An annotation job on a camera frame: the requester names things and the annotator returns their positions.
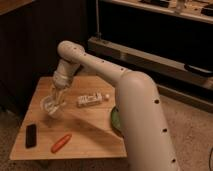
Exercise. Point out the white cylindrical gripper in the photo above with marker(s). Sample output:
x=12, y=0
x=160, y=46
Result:
x=61, y=79

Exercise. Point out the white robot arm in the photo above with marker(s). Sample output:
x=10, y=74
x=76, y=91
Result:
x=146, y=134

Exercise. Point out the wooden table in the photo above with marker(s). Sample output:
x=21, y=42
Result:
x=93, y=139

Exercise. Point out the black rectangular phone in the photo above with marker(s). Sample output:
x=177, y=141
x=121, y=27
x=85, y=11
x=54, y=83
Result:
x=31, y=136

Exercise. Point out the orange carrot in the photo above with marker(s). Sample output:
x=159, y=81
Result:
x=59, y=144

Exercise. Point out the green bowl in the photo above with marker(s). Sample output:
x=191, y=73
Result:
x=115, y=121

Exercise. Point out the dark wooden cabinet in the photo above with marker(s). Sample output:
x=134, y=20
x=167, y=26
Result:
x=28, y=45

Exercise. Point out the vertical metal pole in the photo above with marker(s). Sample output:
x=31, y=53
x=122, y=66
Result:
x=98, y=32

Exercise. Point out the long shelf beam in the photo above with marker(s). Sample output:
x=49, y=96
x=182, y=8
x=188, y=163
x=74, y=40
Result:
x=164, y=66

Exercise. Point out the black handle object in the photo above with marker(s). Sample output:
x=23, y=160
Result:
x=196, y=71

